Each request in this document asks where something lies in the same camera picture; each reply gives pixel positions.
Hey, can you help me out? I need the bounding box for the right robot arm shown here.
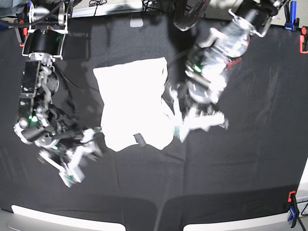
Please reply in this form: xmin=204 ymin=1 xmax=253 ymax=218
xmin=14 ymin=0 xmax=102 ymax=182

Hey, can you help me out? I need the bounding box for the red black clamp far right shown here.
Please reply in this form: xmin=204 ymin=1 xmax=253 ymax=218
xmin=299 ymin=26 xmax=308 ymax=54

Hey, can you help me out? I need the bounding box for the red black clamp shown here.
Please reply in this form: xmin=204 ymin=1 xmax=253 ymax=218
xmin=13 ymin=19 xmax=28 ymax=47
xmin=299 ymin=26 xmax=308 ymax=54

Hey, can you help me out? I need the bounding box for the blue clamp far right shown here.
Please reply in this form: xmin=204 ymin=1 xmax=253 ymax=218
xmin=284 ymin=0 xmax=299 ymax=31

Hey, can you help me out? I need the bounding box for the black red cable bundle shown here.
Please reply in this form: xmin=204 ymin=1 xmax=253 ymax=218
xmin=173 ymin=0 xmax=213 ymax=32

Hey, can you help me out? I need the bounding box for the red black clamp far left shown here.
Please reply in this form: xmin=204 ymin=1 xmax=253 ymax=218
xmin=13 ymin=19 xmax=28 ymax=47

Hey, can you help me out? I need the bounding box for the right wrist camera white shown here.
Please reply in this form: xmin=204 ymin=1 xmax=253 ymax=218
xmin=59 ymin=167 xmax=85 ymax=188

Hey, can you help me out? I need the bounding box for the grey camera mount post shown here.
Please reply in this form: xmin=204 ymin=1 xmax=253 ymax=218
xmin=129 ymin=12 xmax=144 ymax=28

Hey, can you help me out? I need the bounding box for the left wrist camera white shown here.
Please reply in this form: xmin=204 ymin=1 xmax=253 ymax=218
xmin=173 ymin=125 xmax=190 ymax=143

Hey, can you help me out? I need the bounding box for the black table cloth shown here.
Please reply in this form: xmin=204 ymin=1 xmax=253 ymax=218
xmin=0 ymin=14 xmax=308 ymax=231

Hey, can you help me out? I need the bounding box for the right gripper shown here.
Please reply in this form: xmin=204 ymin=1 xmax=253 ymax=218
xmin=39 ymin=127 xmax=103 ymax=176

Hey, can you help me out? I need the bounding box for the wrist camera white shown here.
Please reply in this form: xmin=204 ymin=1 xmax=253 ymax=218
xmin=173 ymin=125 xmax=190 ymax=143
xmin=59 ymin=167 xmax=85 ymax=188

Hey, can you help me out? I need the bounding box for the red blue clamp near right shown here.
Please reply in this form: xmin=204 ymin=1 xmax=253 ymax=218
xmin=287 ymin=191 xmax=299 ymax=228

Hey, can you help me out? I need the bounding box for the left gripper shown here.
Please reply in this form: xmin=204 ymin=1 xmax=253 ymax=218
xmin=168 ymin=85 xmax=229 ymax=132

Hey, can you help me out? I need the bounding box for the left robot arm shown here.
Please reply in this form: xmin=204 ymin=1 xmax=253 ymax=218
xmin=166 ymin=0 xmax=287 ymax=141

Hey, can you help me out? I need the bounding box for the white printed t-shirt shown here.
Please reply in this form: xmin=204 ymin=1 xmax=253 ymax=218
xmin=93 ymin=57 xmax=175 ymax=152

